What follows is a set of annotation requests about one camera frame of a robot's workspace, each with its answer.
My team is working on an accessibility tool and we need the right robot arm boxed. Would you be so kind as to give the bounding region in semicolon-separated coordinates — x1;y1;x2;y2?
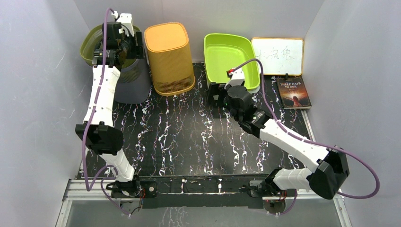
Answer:
207;82;349;200

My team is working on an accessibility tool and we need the grey slatted plastic basket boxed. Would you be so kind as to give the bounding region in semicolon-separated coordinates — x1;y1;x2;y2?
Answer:
114;59;151;104

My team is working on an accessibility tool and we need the white perforated plastic tray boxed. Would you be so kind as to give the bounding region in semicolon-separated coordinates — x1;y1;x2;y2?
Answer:
207;80;260;94

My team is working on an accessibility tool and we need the dark paperback book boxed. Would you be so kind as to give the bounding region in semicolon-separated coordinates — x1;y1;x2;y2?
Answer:
276;76;312;109

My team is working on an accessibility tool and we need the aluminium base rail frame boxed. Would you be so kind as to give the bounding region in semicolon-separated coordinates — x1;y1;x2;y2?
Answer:
56;175;351;227

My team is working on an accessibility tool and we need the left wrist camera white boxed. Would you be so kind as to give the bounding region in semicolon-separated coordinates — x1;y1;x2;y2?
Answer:
112;10;135;37

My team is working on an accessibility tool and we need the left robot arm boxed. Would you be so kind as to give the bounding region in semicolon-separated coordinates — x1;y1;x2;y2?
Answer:
75;21;144;197

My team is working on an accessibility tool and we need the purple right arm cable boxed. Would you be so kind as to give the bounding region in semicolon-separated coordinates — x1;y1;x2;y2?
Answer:
230;58;380;216

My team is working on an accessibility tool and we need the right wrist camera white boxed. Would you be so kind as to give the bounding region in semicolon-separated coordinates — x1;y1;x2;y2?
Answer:
224;68;245;90

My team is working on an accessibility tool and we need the lime green plastic tub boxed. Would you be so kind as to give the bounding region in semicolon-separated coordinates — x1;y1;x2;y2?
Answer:
203;33;256;85

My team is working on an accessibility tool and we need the olive green slatted basket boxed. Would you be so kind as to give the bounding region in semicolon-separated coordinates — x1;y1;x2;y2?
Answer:
79;24;141;67

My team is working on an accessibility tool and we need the orange slatted plastic basket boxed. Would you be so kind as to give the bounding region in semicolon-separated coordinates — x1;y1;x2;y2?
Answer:
144;22;195;96

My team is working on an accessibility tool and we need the small whiteboard orange frame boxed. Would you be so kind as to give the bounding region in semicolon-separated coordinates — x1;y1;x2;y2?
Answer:
251;37;304;76

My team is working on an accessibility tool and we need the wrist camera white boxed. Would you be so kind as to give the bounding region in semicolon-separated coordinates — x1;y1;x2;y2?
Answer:
112;10;135;37
224;68;245;90

